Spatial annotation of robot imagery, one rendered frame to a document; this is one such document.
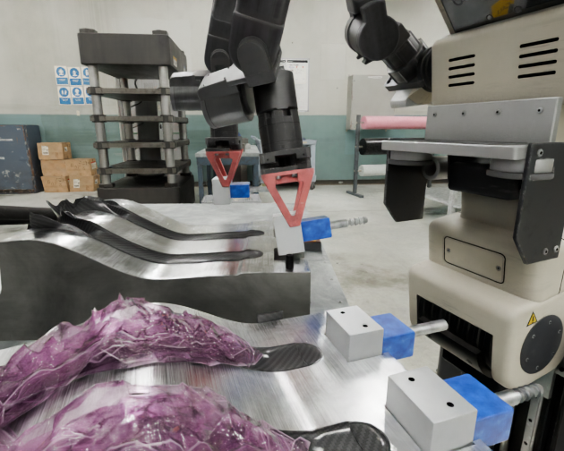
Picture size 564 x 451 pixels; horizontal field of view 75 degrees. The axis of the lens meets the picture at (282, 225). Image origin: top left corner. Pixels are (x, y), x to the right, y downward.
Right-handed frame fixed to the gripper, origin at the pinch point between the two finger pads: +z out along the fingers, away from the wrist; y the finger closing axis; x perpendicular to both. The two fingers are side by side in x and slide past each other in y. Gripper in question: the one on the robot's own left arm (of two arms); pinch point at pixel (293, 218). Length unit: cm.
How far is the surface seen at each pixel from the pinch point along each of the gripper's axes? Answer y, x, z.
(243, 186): -25.6, -8.3, -5.8
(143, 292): 6.6, -19.9, 5.7
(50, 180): -588, -374, -72
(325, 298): -5.4, 3.5, 13.9
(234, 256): -1.1, -9.2, 4.2
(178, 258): -1.3, -17.2, 3.3
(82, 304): 6.4, -27.7, 6.1
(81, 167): -589, -320, -85
